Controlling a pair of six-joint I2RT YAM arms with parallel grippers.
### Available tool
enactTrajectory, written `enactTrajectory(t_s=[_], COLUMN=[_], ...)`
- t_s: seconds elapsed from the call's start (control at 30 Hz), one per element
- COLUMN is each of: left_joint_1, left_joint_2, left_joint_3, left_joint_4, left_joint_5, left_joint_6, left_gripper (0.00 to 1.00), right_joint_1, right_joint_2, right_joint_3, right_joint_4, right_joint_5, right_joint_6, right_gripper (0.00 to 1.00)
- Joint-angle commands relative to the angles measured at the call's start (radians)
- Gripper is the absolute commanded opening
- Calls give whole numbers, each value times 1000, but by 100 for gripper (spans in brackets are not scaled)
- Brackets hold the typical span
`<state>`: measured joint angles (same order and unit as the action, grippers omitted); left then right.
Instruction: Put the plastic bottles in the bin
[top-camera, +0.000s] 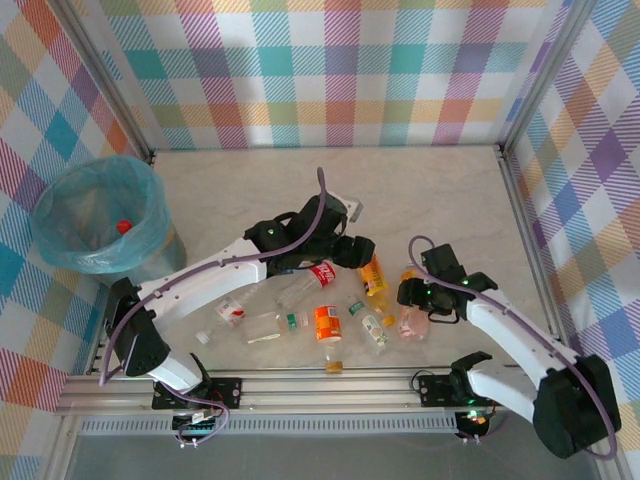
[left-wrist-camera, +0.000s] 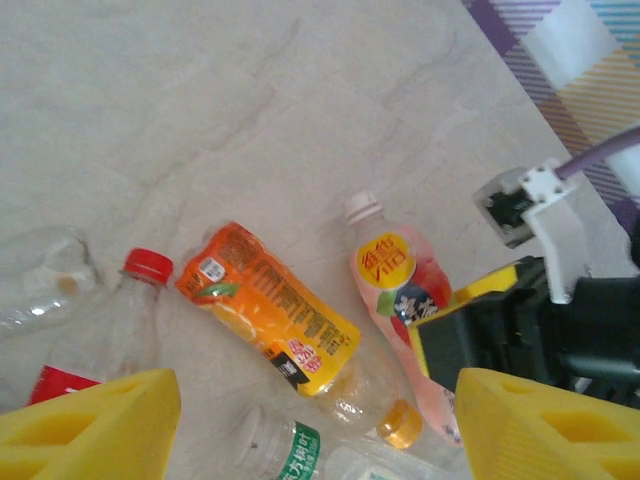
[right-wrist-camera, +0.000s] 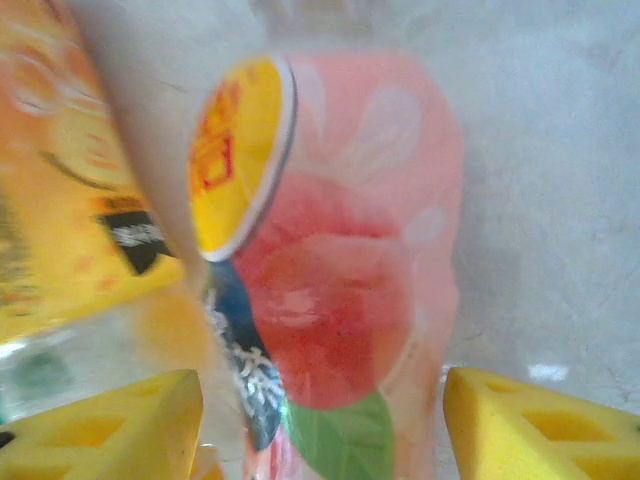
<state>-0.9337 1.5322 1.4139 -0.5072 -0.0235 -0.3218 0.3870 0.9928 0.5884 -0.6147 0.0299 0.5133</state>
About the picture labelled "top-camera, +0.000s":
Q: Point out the wide aluminium frame rail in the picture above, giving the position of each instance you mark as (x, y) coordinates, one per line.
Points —
(325, 395)

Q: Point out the green cap small bottle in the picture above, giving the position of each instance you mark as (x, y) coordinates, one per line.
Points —
(374, 330)

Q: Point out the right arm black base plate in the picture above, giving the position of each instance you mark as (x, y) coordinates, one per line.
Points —
(432, 390)

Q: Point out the clear bottle green label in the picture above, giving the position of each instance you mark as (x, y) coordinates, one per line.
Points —
(290, 322)

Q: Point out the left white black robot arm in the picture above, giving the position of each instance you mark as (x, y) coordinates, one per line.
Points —
(200, 285)

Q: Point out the pink drink plastic bottle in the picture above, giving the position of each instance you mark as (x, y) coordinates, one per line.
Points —
(414, 325)

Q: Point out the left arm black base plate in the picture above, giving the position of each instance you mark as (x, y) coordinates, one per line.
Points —
(227, 392)

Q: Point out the aluminium frame post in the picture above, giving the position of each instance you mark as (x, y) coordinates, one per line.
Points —
(545, 75)
(60, 445)
(100, 75)
(611, 467)

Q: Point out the metal mesh waste bin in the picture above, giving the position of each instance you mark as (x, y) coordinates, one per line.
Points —
(175, 250)

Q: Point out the yellow juice plastic bottle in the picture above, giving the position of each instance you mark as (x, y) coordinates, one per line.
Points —
(374, 280)

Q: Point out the aluminium frame side rail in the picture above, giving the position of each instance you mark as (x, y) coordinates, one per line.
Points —
(95, 357)
(530, 250)

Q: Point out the orange label plastic bottle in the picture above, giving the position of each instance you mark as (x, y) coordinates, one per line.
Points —
(327, 325)

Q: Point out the orange drink plastic bottle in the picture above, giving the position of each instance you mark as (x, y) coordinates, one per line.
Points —
(407, 274)

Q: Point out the red cap plastic bottle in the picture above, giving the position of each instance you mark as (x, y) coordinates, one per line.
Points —
(123, 226)

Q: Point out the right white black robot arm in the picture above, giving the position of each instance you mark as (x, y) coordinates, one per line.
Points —
(520, 335)

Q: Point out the clear bottle red white label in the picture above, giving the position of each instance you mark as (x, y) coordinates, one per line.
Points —
(231, 310)

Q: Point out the clear bottle red cola label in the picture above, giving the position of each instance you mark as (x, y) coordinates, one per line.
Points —
(325, 276)

